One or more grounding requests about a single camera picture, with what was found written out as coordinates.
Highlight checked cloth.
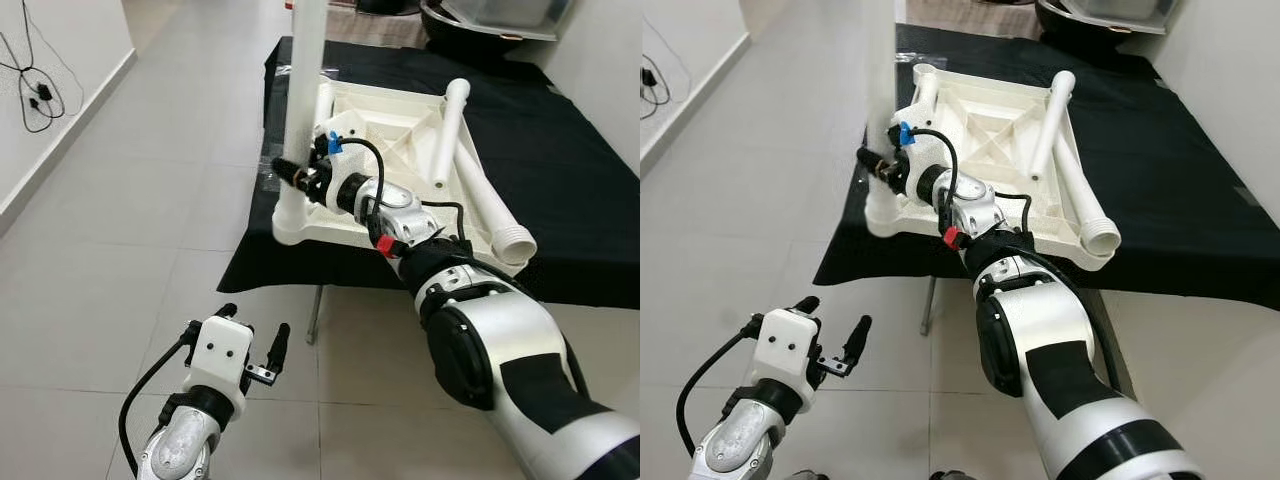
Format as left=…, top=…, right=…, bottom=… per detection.
left=330, top=5, right=431, bottom=49
left=905, top=0, right=1041, bottom=29

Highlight white plastic table top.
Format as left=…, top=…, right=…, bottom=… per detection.
left=270, top=78, right=538, bottom=269
left=865, top=62, right=1121, bottom=271

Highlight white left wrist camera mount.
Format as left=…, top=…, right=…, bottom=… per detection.
left=750, top=308, right=823, bottom=391
left=185, top=315, right=253, bottom=401

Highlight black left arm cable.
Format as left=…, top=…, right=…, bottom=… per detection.
left=118, top=325, right=201, bottom=479
left=676, top=318, right=766, bottom=459

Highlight metal basin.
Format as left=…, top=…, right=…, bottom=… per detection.
left=420, top=0, right=576, bottom=56
left=1035, top=0, right=1181, bottom=46

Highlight black tablecloth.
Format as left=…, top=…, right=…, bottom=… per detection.
left=218, top=35, right=641, bottom=311
left=812, top=22, right=1280, bottom=286

